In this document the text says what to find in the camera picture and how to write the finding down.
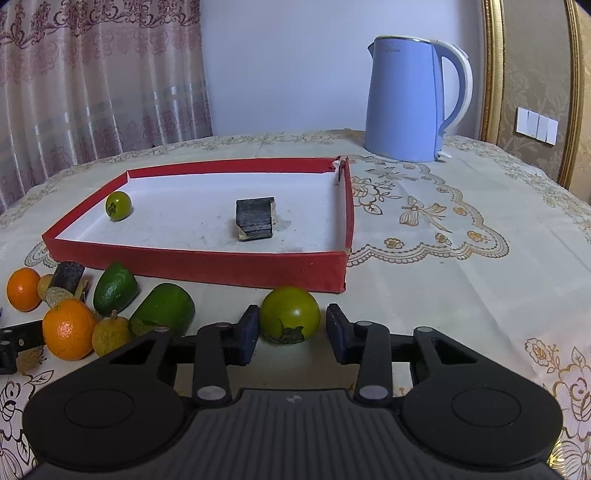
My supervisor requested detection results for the large green tomato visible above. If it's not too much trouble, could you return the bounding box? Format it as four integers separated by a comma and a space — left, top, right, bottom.
259, 285, 321, 346

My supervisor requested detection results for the orange tangerine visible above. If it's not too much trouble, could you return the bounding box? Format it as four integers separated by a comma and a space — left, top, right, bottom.
6, 267, 44, 313
41, 298, 98, 362

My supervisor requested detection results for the dark sugarcane piece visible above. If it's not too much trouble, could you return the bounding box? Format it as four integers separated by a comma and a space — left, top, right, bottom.
234, 196, 277, 242
45, 261, 91, 309

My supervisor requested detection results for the pink patterned curtain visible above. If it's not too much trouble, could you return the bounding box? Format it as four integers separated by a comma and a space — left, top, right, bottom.
0, 0, 213, 214

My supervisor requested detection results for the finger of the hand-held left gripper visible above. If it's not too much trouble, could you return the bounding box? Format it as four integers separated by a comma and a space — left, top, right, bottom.
0, 320, 47, 376

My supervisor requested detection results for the small green tomato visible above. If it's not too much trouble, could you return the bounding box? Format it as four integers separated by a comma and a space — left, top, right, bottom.
105, 191, 134, 223

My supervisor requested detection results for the small brown longan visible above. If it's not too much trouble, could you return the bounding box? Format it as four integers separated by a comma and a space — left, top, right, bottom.
37, 273, 57, 302

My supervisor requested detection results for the small green cucumber piece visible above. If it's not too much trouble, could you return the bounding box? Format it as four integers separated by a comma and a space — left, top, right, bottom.
92, 261, 140, 317

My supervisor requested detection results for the blue electric kettle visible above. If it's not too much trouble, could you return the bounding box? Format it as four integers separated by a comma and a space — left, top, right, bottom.
363, 35, 475, 164

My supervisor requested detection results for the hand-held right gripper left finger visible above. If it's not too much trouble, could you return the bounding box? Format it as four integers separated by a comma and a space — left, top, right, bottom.
95, 304, 260, 408

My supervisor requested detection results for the red cardboard box tray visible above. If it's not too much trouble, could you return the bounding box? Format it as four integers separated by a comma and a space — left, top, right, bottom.
41, 156, 356, 295

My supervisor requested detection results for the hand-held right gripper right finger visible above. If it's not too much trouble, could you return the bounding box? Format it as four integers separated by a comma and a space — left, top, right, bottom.
325, 303, 493, 401

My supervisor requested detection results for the white wall switch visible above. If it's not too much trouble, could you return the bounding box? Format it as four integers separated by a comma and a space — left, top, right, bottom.
515, 106, 559, 147

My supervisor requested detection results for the brown longan with stem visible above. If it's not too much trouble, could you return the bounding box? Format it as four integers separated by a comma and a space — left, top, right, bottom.
91, 309, 133, 357

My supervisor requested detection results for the large green cucumber piece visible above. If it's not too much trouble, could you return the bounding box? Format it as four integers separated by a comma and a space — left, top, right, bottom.
128, 282, 197, 338

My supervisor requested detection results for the gold wall panel frame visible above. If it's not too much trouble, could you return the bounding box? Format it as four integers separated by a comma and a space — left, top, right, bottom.
478, 0, 591, 192

